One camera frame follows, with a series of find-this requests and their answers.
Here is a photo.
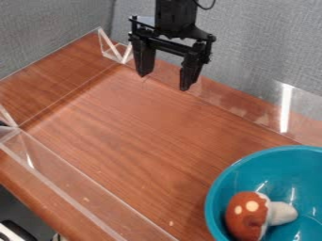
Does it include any black white object bottom left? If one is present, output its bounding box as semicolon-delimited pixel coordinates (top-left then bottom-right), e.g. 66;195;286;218
0;220;38;241

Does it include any brown white toy mushroom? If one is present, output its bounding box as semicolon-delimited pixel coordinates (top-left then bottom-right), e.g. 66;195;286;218
225;191;298;241

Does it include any black cable loop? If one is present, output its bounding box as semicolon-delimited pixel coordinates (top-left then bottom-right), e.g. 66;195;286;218
193;0;218;11

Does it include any clear acrylic barrier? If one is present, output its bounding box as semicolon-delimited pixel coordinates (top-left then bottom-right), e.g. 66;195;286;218
124;40;322;149
0;104;179;241

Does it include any blue plastic bowl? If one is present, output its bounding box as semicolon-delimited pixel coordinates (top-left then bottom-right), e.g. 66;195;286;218
205;145;322;241

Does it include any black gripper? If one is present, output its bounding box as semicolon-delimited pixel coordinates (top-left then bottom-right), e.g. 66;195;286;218
130;0;217;91

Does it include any clear acrylic back barrier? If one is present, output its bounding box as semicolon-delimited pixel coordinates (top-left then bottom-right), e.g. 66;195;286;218
124;40;322;149

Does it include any clear acrylic corner bracket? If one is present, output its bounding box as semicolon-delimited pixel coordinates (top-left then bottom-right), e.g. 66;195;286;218
96;27;134;64

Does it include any clear acrylic front barrier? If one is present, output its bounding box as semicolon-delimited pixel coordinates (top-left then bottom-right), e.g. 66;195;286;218
0;104;179;241

